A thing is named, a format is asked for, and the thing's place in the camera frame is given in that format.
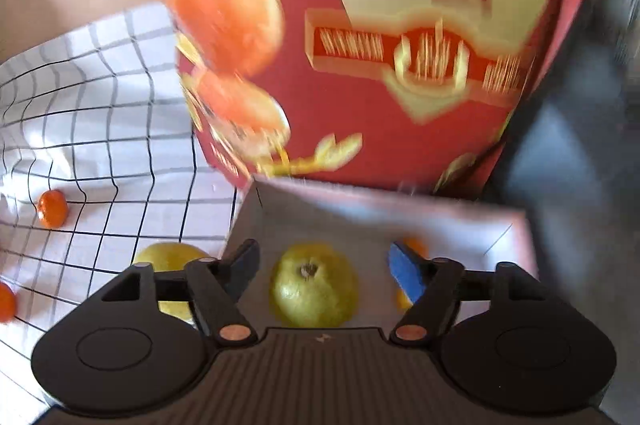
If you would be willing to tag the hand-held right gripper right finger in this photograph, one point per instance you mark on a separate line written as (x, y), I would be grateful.
(406, 272)

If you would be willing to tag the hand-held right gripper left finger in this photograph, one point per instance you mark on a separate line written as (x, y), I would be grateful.
(246, 267)

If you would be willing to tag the yellowish smooth orange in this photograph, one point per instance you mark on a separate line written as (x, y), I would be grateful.
(417, 247)

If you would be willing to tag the pink box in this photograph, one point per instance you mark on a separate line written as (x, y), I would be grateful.
(350, 215)

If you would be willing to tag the small tangerine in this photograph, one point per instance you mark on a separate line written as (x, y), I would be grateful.
(5, 302)
(52, 207)

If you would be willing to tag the white checked cloth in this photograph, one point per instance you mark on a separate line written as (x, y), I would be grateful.
(125, 105)

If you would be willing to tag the black computer case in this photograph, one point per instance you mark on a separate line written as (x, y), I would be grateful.
(575, 130)

